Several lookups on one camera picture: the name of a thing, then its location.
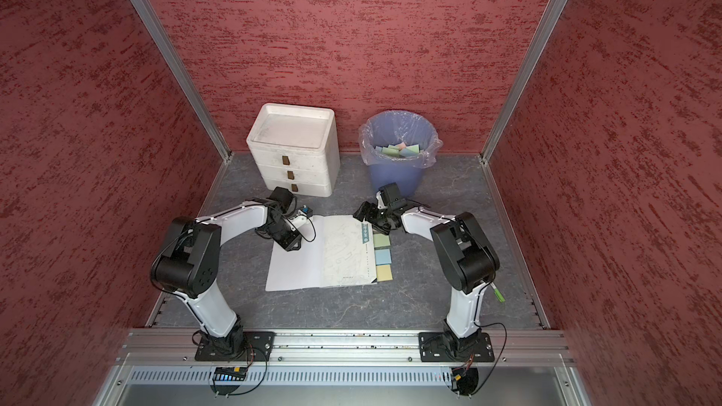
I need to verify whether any blue trash bin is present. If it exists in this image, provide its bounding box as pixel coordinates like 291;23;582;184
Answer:
367;111;434;200

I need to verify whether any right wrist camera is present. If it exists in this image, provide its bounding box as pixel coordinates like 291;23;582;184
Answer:
376;191;387;210

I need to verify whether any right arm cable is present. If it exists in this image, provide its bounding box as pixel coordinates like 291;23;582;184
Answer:
447;320;509;397

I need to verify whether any corner aluminium post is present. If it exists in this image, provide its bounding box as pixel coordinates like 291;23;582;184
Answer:
481;0;569;165
130;0;232;164

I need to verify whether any aluminium front rail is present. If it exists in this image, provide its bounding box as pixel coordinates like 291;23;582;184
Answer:
111;326;576;368

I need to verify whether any yellow sticky note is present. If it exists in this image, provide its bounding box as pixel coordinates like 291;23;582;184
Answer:
376;264;393;282

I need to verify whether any magazine book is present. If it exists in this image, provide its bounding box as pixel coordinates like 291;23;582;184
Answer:
265;215;377;291

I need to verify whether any clear bin liner bag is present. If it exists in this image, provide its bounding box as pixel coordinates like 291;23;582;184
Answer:
358;110;443;169

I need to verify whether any discarded sticky notes pile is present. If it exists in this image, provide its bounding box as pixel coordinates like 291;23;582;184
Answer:
374;143;421;158

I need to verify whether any white three-drawer box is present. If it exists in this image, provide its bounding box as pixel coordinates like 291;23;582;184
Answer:
246;103;340;197

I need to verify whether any blue sticky note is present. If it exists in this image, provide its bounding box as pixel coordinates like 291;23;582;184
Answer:
374;248;392;266

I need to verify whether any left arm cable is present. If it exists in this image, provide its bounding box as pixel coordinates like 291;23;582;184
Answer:
208;343;271;398

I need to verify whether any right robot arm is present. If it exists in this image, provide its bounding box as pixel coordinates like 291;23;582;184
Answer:
353;199;500;360

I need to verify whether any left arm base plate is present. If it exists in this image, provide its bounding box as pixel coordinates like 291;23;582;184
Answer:
191;331;276;362

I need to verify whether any green sticky note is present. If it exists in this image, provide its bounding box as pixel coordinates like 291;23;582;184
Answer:
373;233;391;250

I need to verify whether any right corner aluminium post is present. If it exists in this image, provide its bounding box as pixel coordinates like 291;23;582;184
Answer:
481;0;569;165

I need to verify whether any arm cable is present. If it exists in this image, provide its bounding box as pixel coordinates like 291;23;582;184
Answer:
447;320;509;397
208;343;271;398

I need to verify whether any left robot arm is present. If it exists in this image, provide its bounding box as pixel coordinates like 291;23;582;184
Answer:
150;187;302;360

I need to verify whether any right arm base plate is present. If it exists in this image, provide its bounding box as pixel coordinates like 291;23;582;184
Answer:
417;331;496;363

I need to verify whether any left corner aluminium post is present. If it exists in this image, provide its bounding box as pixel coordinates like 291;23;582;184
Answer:
130;0;232;164

